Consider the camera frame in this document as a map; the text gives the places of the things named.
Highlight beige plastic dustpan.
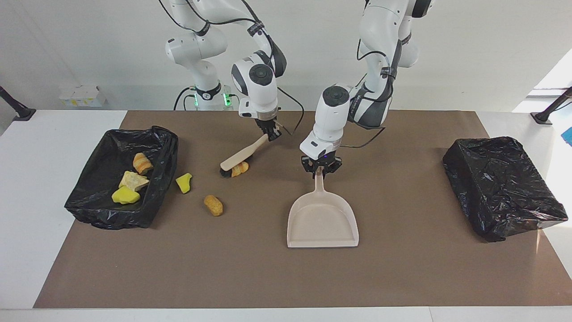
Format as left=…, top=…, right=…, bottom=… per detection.
left=287, top=168, right=359, bottom=249

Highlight striped bread roll piece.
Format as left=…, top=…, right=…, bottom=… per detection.
left=133, top=153, right=154, bottom=175

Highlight black bag-lined trash bin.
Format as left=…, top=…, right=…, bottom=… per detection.
left=64, top=126, right=179, bottom=230
left=442, top=136, right=569, bottom=243

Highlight pale yellow crust piece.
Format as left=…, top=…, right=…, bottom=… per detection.
left=118, top=170, right=151, bottom=193

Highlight white socket box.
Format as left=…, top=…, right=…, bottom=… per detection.
left=59, top=85, right=108, bottom=108

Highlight brown table mat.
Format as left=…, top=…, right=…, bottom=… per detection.
left=34, top=110, right=572, bottom=309

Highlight yellow sponge piece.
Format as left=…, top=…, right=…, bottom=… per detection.
left=111, top=185, right=141, bottom=205
left=175, top=173, right=193, bottom=194

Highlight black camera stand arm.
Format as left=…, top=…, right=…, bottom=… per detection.
left=530, top=86, right=572, bottom=125
left=0, top=86, right=36, bottom=122

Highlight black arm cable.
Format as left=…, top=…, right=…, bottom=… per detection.
left=159, top=0, right=305, bottom=137
left=340, top=38, right=396, bottom=149

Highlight brown breaded nugget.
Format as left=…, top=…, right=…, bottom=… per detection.
left=204, top=195, right=223, bottom=216

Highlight black base power cable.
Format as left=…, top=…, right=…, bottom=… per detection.
left=173, top=86, right=197, bottom=111

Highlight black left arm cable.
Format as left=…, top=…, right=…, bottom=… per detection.
left=340, top=38, right=396, bottom=149

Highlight beige hand brush black bristles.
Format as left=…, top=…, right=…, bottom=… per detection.
left=219, top=134, right=269, bottom=178

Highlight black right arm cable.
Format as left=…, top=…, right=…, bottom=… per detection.
left=159, top=0, right=305, bottom=137

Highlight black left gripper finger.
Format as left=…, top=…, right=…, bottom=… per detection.
left=301, top=157, right=319, bottom=179
left=323, top=157, right=344, bottom=179

